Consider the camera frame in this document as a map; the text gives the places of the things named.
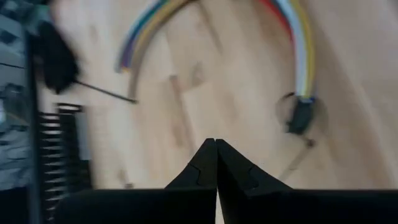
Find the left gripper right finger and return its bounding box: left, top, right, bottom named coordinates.
left=216, top=139, right=398, bottom=224

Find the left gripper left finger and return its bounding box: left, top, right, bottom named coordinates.
left=55, top=138, right=218, bottom=224

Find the black zip tie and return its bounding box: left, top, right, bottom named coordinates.
left=73, top=79, right=138, bottom=105
left=275, top=91, right=317, bottom=183

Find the small black connector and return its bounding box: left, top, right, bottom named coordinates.
left=285, top=95, right=316, bottom=136

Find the black slotted cable raceway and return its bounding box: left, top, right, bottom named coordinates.
left=39, top=103, right=93, bottom=224

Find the blue cable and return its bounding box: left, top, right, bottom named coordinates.
left=118, top=0, right=165, bottom=72

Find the black work glove grey cuff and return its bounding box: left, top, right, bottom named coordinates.
left=34, top=21, right=81, bottom=95

